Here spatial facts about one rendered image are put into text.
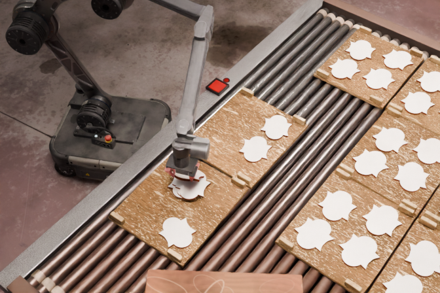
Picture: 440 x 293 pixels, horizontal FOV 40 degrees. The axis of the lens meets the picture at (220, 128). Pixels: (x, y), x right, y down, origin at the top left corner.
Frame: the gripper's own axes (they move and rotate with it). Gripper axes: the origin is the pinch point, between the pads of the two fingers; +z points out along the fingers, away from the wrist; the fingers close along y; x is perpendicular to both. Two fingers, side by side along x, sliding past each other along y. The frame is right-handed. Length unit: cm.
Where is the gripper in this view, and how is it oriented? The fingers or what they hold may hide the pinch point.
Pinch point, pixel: (183, 177)
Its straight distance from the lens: 222.8
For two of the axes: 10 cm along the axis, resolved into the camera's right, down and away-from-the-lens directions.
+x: -2.9, 7.2, -6.3
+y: -9.6, -2.1, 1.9
